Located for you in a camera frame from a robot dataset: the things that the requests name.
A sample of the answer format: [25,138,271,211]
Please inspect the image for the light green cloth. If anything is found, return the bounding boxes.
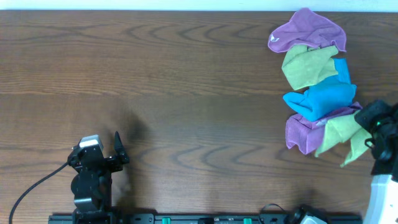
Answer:
[315,110,371,167]

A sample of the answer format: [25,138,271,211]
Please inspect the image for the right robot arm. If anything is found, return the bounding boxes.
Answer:
[354,100,397,224]

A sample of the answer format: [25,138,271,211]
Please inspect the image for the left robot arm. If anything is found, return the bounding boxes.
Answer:
[68,132,130,224]

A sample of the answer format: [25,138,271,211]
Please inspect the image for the blue crumpled cloth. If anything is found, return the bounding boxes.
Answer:
[283,58,357,121]

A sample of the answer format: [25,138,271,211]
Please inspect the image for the purple cloth at bottom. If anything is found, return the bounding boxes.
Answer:
[285,102,363,155]

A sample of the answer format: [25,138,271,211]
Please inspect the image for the purple cloth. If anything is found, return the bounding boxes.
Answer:
[267,7,347,53]
[285,102,363,155]

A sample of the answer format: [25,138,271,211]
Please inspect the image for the olive green crumpled cloth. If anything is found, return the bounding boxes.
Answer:
[282,45,338,90]

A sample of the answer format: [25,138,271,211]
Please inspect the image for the purple cloth at top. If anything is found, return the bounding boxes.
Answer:
[267,7,347,53]

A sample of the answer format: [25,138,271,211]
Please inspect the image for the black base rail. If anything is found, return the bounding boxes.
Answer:
[48,213,363,224]

